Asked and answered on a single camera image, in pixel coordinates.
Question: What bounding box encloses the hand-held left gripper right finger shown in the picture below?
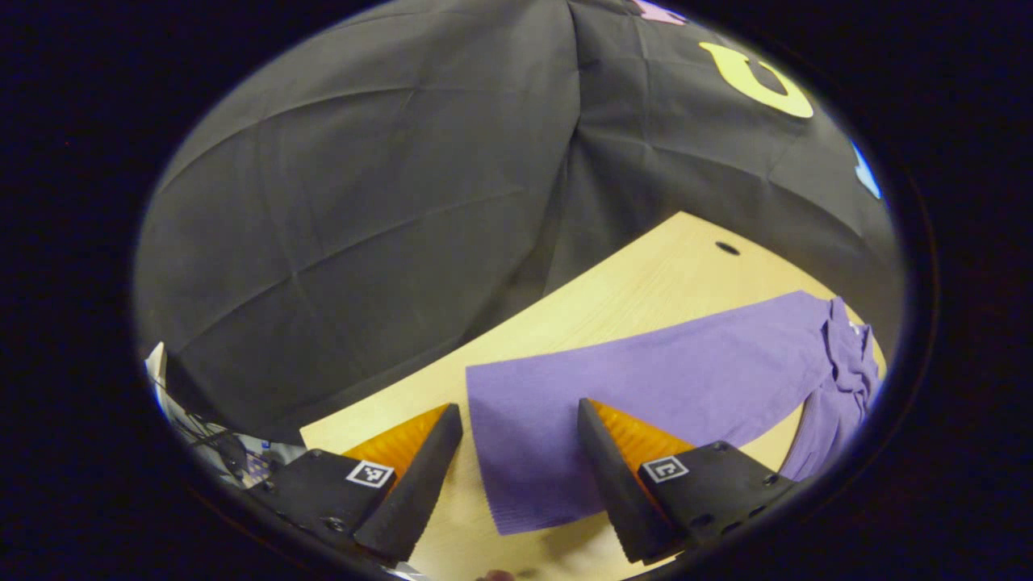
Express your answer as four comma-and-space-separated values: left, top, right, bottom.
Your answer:
576, 398, 808, 564

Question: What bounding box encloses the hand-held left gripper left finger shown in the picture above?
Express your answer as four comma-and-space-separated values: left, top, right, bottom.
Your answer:
246, 403, 465, 566

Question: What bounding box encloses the purple button shirt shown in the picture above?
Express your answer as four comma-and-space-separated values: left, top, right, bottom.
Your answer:
466, 290, 882, 536

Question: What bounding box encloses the black backdrop cloth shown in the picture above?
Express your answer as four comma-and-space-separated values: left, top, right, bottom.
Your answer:
133, 0, 905, 445

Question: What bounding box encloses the white paper sheet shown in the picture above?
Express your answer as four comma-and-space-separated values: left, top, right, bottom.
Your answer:
145, 343, 168, 396

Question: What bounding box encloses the tangle of black cables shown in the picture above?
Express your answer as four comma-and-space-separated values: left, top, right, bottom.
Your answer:
157, 375, 271, 485

